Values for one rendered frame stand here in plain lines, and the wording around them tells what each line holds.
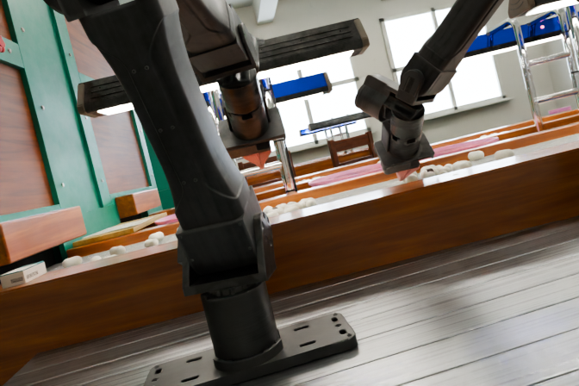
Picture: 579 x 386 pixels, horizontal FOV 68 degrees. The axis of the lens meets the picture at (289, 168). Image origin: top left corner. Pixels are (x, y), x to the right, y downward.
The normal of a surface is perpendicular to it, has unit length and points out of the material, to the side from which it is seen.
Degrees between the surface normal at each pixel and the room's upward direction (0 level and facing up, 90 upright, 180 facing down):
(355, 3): 90
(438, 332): 0
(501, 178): 90
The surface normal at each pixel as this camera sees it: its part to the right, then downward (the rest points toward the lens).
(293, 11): 0.12, 0.00
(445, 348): -0.24, -0.97
